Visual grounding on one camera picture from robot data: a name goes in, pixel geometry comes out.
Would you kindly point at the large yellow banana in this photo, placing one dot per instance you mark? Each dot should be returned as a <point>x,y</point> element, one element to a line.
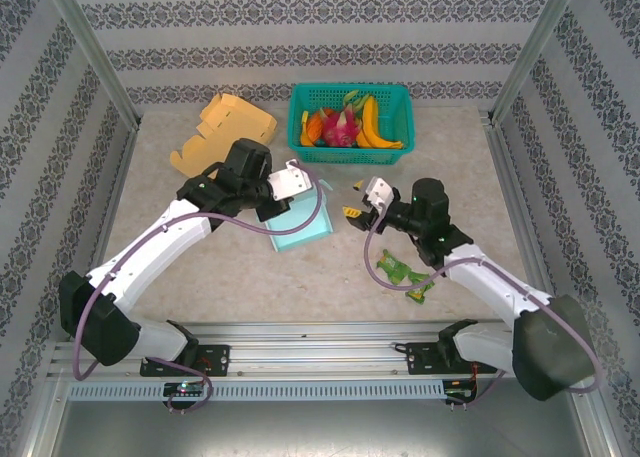
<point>371,122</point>

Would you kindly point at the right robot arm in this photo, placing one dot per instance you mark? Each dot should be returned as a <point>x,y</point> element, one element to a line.
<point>545,347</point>

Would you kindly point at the pink dragon fruit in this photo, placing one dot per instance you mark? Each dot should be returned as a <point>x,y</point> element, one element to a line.
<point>340,129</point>

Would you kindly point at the teal plastic basket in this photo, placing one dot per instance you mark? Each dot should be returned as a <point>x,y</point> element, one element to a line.
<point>400,122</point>

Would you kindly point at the orange paper box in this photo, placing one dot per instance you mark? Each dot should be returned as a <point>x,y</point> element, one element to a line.
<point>220,122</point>

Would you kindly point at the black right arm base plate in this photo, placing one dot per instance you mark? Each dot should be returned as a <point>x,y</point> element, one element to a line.
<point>420,359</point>

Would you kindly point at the circuit board with green light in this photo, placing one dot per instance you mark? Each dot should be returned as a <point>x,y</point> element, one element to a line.
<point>184,389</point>

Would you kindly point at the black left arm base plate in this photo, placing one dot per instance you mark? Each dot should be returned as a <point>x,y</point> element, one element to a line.
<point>215,359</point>

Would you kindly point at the aluminium rail frame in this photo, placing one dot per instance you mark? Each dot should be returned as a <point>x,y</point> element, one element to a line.
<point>320,352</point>

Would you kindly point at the light blue paper box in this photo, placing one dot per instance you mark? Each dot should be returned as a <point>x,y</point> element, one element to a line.
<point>310,227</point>

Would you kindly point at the orange fruit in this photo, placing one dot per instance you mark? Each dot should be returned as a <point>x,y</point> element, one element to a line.
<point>316,127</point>

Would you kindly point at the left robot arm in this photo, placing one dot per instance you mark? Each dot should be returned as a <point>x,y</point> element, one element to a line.
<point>150,247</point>

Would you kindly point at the thin yellow fruit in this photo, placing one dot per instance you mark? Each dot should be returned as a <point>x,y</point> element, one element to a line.
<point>303,129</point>

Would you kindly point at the aluminium frame post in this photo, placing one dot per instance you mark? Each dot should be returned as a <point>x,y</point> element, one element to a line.
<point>535,47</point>
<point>95,52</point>

